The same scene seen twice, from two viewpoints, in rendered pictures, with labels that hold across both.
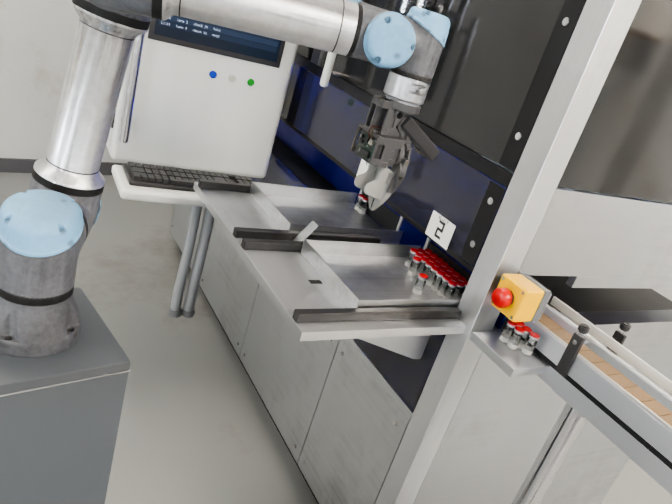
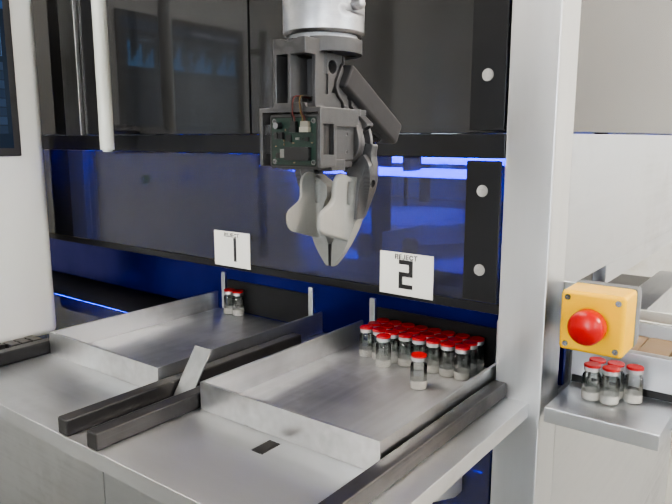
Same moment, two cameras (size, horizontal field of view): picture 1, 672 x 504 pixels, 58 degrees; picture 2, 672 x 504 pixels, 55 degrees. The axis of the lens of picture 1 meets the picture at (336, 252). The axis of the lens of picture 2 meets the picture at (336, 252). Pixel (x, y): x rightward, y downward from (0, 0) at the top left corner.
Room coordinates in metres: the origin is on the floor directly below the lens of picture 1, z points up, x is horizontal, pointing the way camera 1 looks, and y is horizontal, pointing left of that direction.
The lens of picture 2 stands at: (0.51, 0.15, 1.21)
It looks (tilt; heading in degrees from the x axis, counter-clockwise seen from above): 10 degrees down; 342
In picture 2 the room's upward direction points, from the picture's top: straight up
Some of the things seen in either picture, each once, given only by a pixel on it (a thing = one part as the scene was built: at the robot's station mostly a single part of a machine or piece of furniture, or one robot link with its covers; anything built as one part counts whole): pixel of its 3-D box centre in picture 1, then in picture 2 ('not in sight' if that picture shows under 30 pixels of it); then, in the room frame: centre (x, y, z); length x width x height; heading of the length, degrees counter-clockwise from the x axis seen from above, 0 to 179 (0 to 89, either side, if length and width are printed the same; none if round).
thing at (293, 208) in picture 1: (325, 212); (193, 331); (1.54, 0.06, 0.90); 0.34 x 0.26 x 0.04; 125
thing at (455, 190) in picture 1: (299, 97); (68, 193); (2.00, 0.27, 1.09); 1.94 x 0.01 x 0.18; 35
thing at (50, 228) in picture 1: (40, 240); not in sight; (0.83, 0.45, 0.96); 0.13 x 0.12 x 0.14; 16
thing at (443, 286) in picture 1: (429, 273); (412, 351); (1.32, -0.23, 0.91); 0.18 x 0.02 x 0.05; 35
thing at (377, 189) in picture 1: (376, 189); (334, 222); (1.09, -0.04, 1.13); 0.06 x 0.03 x 0.09; 126
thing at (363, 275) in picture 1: (391, 275); (368, 378); (1.26, -0.14, 0.90); 0.34 x 0.26 x 0.04; 125
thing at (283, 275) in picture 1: (328, 250); (237, 385); (1.36, 0.02, 0.87); 0.70 x 0.48 x 0.02; 35
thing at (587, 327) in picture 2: (503, 297); (588, 326); (1.10, -0.34, 1.00); 0.04 x 0.04 x 0.04; 35
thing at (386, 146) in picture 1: (388, 132); (318, 107); (1.10, -0.02, 1.23); 0.09 x 0.08 x 0.12; 126
